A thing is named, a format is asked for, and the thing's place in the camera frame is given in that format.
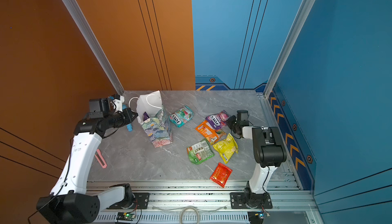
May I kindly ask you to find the purple Fox's berries bag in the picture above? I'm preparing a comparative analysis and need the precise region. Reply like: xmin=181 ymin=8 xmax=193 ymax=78
xmin=206 ymin=110 xmax=230 ymax=130

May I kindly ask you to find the yellow snack bag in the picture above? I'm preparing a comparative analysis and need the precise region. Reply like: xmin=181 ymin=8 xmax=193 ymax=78
xmin=213 ymin=133 xmax=239 ymax=164

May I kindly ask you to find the orange snack bag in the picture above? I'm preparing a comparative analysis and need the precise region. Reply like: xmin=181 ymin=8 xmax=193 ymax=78
xmin=195 ymin=120 xmax=227 ymax=145

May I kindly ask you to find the floral paper gift bag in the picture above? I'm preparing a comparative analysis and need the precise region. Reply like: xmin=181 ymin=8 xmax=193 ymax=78
xmin=128 ymin=90 xmax=173 ymax=148

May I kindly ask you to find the red snack packet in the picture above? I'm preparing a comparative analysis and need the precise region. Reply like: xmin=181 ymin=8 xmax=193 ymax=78
xmin=210 ymin=163 xmax=232 ymax=188

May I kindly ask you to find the teal Fox's candy bag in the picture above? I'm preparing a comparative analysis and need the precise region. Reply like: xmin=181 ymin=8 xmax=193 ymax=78
xmin=169 ymin=105 xmax=194 ymax=128

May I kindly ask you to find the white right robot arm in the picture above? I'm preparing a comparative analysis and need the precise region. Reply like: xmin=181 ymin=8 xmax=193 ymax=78
xmin=227 ymin=110 xmax=287 ymax=210

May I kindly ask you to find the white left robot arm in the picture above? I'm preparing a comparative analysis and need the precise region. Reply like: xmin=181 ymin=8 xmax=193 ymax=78
xmin=36 ymin=94 xmax=138 ymax=224

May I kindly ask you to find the green snack bag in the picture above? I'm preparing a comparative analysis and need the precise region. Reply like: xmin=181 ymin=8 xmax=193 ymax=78
xmin=187 ymin=139 xmax=214 ymax=165

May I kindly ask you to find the pink plastic clip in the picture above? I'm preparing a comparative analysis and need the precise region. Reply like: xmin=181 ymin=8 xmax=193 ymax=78
xmin=95 ymin=149 xmax=107 ymax=169

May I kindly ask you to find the right circuit board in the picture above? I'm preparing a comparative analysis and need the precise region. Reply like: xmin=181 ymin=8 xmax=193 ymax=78
xmin=248 ymin=210 xmax=270 ymax=224

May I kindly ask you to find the green circuit board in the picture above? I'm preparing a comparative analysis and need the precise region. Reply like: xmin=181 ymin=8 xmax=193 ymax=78
xmin=116 ymin=212 xmax=137 ymax=223

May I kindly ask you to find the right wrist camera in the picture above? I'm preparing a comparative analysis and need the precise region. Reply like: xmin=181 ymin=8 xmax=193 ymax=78
xmin=237 ymin=110 xmax=250 ymax=127

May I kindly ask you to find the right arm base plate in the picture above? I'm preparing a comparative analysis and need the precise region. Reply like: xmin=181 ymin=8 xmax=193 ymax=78
xmin=230 ymin=192 xmax=273 ymax=209

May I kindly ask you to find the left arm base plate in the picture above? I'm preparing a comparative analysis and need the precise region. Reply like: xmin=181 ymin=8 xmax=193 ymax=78
xmin=107 ymin=192 xmax=150 ymax=210

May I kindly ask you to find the aluminium frame rail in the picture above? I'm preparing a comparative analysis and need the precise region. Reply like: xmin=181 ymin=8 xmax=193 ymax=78
xmin=55 ymin=179 xmax=325 ymax=224

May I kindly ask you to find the white cable loop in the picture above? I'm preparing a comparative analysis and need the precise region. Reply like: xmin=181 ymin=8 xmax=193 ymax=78
xmin=152 ymin=205 xmax=229 ymax=224

